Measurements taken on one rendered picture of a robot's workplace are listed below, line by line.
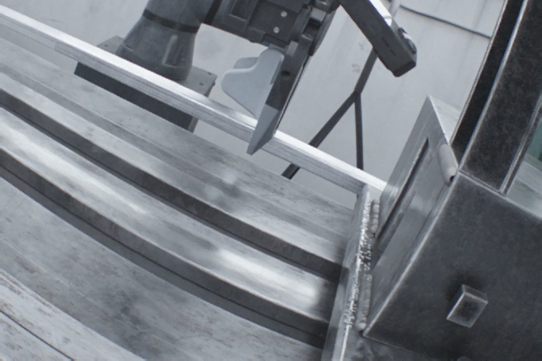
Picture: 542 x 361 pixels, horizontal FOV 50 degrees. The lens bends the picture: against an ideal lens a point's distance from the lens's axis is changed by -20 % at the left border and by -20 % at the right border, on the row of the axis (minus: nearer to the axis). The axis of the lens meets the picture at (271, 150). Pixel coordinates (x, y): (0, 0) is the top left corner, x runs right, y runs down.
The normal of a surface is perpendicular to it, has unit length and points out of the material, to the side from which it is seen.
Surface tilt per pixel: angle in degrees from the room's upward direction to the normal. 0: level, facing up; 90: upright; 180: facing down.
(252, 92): 100
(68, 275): 0
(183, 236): 0
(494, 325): 90
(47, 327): 0
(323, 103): 90
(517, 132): 90
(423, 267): 90
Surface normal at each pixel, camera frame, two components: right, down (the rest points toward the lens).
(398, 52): -0.23, 0.39
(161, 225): 0.40, -0.87
